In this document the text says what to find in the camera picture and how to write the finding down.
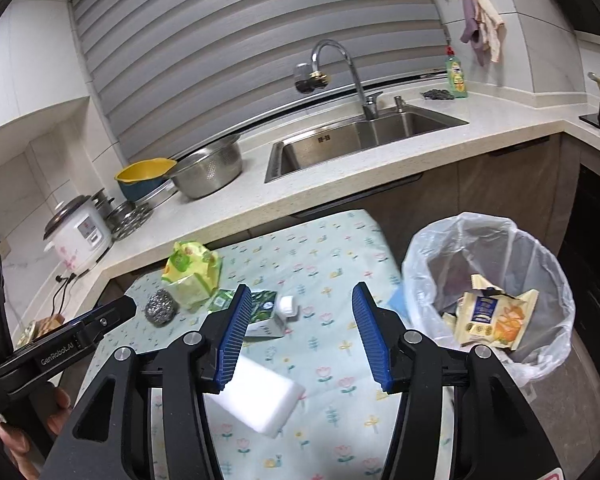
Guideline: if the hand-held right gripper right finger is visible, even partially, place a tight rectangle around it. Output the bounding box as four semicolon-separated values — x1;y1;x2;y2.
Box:
351;281;567;480

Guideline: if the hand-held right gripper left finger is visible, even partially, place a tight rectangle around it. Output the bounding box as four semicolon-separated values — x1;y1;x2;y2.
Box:
39;284;255;480

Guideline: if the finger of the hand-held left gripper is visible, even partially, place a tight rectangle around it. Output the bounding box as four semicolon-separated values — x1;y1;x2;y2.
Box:
80;296;137;347

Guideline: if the white sponge block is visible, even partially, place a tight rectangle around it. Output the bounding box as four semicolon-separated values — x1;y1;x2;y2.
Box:
202;355;306;435

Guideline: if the waste bin with plastic liner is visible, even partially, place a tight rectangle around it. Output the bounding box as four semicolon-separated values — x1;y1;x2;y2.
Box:
401;212;577;388

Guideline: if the beige orange paper bag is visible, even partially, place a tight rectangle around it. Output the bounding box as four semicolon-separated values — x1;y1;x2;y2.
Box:
442;274;540;352

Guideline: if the person's left hand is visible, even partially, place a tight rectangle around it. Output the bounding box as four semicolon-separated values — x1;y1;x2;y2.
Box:
0;384;75;480

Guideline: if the green white milk carton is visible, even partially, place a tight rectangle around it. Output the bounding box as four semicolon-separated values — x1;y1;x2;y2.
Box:
209;289;300;342

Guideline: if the light blue cloth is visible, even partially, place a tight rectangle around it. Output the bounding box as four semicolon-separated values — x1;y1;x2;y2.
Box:
387;282;412;318

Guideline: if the steel wool scrubber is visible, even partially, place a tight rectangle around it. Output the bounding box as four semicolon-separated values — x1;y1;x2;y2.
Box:
144;290;177;322

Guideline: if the floral tablecloth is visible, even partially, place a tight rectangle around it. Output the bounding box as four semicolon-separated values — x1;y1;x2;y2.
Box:
80;209;456;480

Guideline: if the green yellow snack bag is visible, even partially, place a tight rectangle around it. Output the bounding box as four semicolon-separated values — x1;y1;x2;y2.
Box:
161;241;223;310

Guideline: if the white floral rice cooker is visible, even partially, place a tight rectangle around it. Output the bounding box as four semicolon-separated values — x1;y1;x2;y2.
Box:
42;195;113;277

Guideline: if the round steel steamer rack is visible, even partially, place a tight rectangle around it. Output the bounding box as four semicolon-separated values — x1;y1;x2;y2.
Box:
107;201;155;242

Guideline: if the small steel pot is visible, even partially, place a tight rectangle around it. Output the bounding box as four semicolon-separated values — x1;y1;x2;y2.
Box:
91;187;117;218

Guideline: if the shallow steel pan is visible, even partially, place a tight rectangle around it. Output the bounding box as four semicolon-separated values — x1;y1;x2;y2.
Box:
130;185;180;211

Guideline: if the dark blue basin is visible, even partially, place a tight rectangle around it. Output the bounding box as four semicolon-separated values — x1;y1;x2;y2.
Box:
117;175;173;203

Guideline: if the yellow and blue basin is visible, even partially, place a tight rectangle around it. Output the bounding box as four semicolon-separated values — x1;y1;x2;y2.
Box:
114;158;177;184

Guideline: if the steel colander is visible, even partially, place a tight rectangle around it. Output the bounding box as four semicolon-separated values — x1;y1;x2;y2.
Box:
167;134;244;200

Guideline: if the steel sink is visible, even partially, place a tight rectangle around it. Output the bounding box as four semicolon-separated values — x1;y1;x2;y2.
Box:
264;110;470;184

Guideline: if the wooden base cabinet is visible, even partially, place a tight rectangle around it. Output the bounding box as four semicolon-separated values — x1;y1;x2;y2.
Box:
105;132;583;311

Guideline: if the chrome faucet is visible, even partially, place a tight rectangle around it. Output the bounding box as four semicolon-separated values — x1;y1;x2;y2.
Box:
294;39;383;122

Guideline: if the green dish soap bottle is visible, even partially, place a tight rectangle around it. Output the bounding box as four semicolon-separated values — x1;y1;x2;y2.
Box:
444;46;469;99

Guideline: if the grey window blind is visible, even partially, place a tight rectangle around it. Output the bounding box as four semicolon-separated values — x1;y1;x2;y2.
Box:
67;0;451;161

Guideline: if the purple hanging cloth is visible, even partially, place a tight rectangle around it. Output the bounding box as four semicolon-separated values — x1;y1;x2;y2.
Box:
460;0;491;67

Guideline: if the beige hanging cloth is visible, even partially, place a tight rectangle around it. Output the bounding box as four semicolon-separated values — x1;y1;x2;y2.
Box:
470;0;506;64

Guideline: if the black power cable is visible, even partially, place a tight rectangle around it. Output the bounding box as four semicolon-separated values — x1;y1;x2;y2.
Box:
50;272;78;321

